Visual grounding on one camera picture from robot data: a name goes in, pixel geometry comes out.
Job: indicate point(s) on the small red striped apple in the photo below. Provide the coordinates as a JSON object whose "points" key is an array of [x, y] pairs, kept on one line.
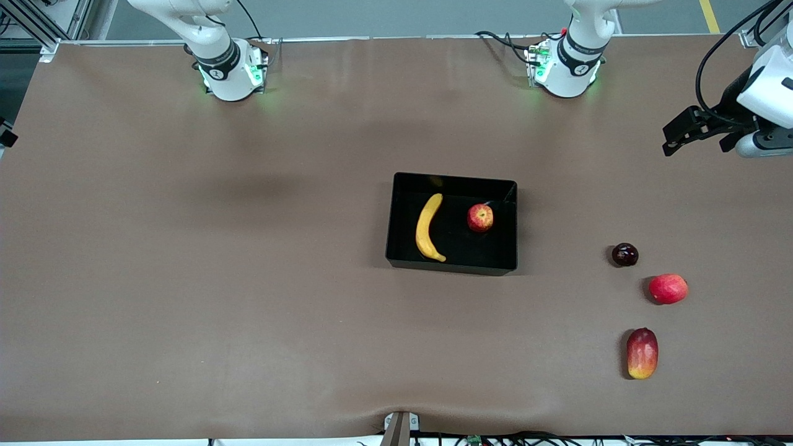
{"points": [[480, 218]]}

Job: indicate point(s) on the brown table mat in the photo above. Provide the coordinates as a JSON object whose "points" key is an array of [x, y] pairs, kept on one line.
{"points": [[186, 279]]}

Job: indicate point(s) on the black rectangular plastic box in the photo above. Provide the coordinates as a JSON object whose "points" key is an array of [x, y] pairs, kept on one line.
{"points": [[458, 251]]}

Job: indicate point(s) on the dark purple plum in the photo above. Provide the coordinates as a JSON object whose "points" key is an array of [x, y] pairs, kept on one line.
{"points": [[625, 254]]}

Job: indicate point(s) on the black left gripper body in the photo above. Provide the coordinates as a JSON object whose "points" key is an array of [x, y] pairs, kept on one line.
{"points": [[733, 103]]}

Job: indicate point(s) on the table edge clamp post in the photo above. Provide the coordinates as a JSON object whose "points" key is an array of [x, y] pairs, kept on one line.
{"points": [[399, 430]]}

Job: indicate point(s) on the red yellow mango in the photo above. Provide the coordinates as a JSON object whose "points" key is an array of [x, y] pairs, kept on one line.
{"points": [[642, 354]]}

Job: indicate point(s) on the aluminium frame profile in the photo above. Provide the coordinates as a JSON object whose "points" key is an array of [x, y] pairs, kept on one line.
{"points": [[28, 21], [753, 38]]}

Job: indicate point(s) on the yellow banana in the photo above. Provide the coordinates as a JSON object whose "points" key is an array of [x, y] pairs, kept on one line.
{"points": [[424, 229]]}

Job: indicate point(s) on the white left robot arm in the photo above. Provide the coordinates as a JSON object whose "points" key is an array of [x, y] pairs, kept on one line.
{"points": [[567, 83]]}

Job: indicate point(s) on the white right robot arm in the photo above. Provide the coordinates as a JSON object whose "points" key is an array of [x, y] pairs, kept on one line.
{"points": [[229, 87]]}

